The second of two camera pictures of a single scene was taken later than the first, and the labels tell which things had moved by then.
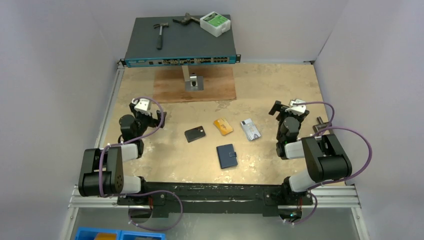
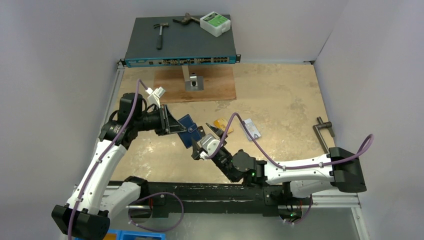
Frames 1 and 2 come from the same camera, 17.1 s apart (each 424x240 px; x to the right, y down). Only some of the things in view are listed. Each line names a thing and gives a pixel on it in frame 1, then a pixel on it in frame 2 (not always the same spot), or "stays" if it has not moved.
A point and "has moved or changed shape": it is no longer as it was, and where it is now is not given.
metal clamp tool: x=320 y=125 stays
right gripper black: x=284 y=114 -> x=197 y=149
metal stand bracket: x=192 y=82 stays
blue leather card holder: x=227 y=156 has moved or changed shape
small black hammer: x=159 y=40 stays
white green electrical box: x=215 y=24 stays
